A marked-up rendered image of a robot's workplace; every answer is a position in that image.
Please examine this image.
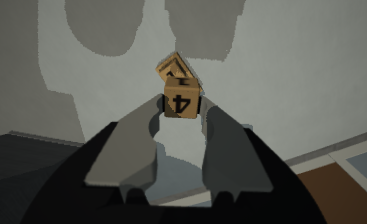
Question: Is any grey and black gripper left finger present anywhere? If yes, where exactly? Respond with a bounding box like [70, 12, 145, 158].
[20, 93, 165, 224]

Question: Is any tan wooden cube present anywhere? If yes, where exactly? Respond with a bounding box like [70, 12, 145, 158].
[164, 76, 200, 119]
[159, 59, 186, 83]

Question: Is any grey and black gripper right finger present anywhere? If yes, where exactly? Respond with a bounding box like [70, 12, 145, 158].
[197, 96, 327, 224]

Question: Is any tan rectangular tray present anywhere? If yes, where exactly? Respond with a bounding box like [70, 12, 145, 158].
[155, 52, 195, 78]

